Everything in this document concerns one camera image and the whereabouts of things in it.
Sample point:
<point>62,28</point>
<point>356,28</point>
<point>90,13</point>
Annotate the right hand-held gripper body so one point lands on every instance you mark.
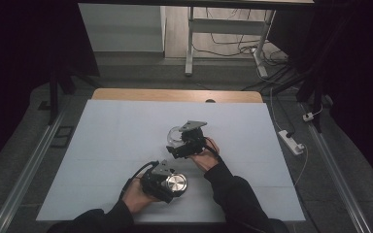
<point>192,142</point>

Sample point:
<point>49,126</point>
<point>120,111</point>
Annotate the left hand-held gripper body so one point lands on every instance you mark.
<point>153,183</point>

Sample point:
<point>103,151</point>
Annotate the round metal jar lid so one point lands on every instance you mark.
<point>176,183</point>

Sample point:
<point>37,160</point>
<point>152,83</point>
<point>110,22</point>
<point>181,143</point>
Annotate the clear glass jar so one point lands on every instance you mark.
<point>173,137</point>

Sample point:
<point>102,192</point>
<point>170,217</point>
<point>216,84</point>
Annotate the person's right hand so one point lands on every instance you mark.
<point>207,158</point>

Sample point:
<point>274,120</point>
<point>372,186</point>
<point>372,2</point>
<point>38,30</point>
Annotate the person's left hand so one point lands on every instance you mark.
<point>136,195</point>

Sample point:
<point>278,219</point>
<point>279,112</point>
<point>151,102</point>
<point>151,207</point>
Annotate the wooden table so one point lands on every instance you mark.
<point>162,94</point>

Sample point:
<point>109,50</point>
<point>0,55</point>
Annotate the white table mat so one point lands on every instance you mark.
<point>110,136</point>

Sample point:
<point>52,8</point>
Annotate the white power strip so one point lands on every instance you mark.
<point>290,141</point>

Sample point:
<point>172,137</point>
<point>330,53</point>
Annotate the small white adapter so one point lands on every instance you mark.
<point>308,116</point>

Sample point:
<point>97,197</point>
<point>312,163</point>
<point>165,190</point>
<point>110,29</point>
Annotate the black metal stand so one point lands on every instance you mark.
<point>54,93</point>

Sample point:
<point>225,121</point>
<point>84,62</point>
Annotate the black curtain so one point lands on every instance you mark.
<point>353,81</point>
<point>19,64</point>

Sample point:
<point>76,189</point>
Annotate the black flat floor frame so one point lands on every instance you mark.
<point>63,136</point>

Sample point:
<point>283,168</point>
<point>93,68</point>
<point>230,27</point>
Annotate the white desk frame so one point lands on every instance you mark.
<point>226,26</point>

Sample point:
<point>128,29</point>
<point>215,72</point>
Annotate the aluminium floor rail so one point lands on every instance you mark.
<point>29,171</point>
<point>336,174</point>

